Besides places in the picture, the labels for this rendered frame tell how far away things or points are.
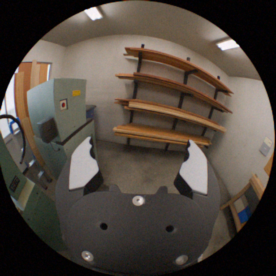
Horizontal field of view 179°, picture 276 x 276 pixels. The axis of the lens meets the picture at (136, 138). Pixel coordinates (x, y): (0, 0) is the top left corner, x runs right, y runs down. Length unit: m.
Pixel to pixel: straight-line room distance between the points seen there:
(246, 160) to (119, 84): 3.23
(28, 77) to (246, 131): 4.53
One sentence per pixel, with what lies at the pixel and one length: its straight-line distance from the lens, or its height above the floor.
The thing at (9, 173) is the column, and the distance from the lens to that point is 0.81.
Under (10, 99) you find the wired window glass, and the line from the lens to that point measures 2.29.
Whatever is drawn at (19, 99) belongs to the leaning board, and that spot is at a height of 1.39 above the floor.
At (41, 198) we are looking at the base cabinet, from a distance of 0.89.
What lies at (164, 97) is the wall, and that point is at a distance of 1.96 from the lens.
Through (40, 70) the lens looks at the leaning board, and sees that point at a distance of 2.41.
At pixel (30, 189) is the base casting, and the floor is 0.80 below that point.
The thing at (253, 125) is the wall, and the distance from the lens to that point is 2.56.
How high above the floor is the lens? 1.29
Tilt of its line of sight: 30 degrees down
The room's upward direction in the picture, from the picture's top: 9 degrees clockwise
